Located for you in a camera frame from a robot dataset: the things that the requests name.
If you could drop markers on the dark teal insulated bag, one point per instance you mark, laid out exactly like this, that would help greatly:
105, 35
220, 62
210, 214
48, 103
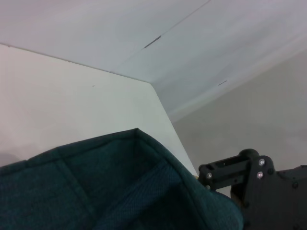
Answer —
96, 179

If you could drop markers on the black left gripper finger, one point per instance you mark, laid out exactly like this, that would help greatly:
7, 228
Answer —
254, 172

